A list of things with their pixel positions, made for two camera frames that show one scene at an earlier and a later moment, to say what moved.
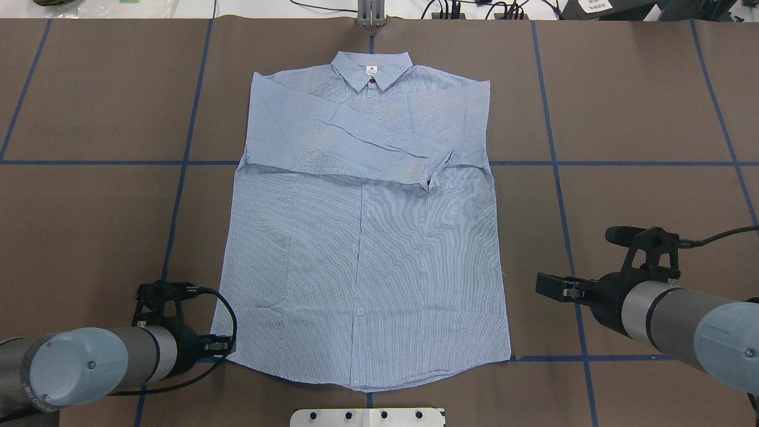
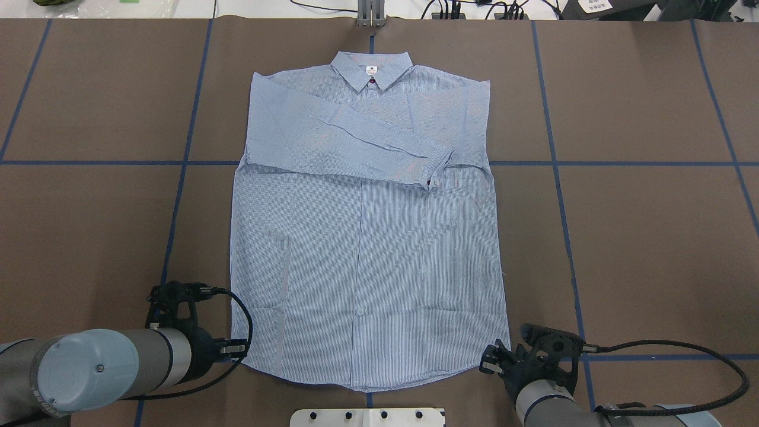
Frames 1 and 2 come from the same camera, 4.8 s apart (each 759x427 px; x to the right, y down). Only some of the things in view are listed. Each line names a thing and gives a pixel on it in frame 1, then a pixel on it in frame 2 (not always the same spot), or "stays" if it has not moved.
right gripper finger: [567, 289] -> [494, 359]
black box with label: [606, 10] stays
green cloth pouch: [45, 2] stays
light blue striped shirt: [362, 247] stays
